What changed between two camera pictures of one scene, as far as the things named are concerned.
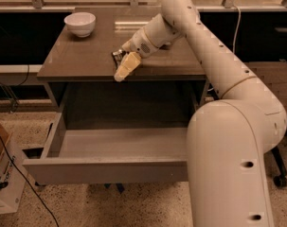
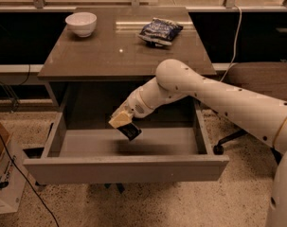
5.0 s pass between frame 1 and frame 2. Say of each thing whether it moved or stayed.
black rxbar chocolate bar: moved
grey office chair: stayed
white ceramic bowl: stayed
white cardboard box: stayed
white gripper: moved
